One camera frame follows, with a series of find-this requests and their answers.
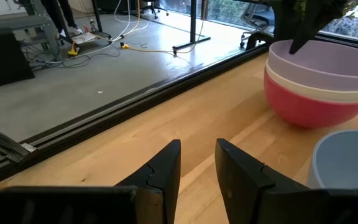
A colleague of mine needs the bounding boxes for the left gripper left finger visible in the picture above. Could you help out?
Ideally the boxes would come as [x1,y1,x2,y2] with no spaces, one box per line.
[115,139,182,224]

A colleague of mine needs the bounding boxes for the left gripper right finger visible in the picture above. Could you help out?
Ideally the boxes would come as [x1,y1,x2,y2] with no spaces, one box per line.
[214,138,311,224]

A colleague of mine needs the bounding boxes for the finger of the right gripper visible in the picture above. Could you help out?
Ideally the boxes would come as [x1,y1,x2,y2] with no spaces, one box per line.
[288,0,357,55]
[271,0,298,41]

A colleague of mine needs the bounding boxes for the lavender plastic bowl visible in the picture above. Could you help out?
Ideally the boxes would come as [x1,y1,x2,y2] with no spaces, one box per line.
[266,39,358,93]

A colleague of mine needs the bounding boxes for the white plastic bowl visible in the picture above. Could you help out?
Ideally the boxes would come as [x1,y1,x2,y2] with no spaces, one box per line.
[264,60,358,105]

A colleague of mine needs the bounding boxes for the light blue plastic bowl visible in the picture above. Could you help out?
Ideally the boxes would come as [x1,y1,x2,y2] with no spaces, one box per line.
[306,129,358,191]

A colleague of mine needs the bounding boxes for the black desk leg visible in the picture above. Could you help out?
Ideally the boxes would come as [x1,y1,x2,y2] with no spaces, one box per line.
[172,0,212,55]
[91,0,112,40]

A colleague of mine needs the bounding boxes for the pink plastic bowl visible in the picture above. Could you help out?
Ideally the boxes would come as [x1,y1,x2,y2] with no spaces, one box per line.
[263,68,358,129]

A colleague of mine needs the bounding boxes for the black office chair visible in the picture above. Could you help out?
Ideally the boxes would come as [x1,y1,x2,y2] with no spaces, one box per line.
[141,0,170,20]

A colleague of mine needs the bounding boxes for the yellow power plug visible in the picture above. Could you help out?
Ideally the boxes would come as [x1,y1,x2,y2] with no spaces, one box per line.
[67,41,81,58]

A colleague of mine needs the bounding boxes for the black computer tower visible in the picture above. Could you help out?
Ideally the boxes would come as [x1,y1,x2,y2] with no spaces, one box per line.
[0,29,37,91]

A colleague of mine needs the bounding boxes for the person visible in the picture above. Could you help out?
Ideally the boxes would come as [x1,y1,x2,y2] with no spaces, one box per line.
[40,0,84,37]

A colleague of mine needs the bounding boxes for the grey metal bench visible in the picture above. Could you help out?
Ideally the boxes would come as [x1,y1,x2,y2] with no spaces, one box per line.
[0,14,59,55]

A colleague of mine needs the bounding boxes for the black rail corner bracket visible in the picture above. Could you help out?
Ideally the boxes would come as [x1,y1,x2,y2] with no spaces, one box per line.
[245,30,275,52]

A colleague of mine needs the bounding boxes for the yellow extension cable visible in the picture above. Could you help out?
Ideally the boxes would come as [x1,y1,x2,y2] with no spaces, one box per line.
[119,0,210,55]

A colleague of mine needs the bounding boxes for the white floor cable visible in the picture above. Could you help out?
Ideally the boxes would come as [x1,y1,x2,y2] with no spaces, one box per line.
[73,0,149,60]

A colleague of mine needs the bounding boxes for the metal clamp handle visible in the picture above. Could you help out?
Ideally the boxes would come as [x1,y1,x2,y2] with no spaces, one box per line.
[0,130,39,164]

